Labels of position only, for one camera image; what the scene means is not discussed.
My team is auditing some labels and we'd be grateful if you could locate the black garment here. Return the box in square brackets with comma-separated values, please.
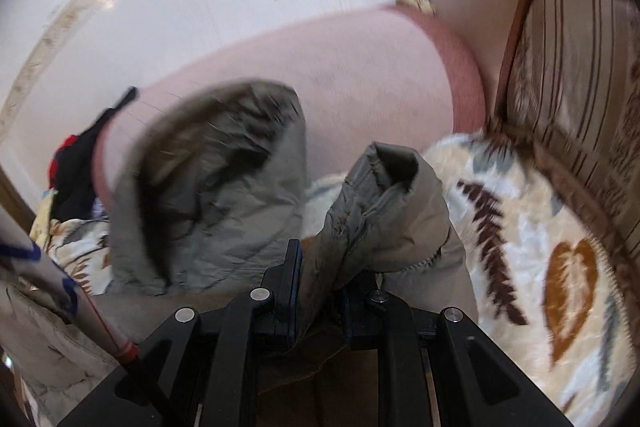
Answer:
[50, 87, 138, 220]

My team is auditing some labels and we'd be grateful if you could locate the striped floral sofa cushion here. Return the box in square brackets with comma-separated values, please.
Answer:
[492, 0, 640, 258]

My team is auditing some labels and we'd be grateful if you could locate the leaf print fleece blanket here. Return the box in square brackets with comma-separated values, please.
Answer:
[30, 132, 636, 427]

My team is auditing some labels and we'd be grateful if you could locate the yellow patterned cloth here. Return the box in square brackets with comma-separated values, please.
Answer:
[30, 194, 58, 253]

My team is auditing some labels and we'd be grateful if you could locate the pink bolster cushion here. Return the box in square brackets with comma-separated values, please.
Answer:
[92, 3, 487, 218]

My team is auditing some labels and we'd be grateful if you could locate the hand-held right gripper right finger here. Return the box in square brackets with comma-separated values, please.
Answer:
[336, 279, 576, 427]

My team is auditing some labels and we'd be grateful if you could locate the red garment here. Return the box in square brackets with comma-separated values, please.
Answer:
[47, 134, 81, 188]

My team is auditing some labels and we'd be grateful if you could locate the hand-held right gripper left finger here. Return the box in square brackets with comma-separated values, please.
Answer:
[55, 239, 306, 427]

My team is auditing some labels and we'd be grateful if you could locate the olive quilted hooded jacket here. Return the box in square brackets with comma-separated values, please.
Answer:
[0, 77, 481, 427]

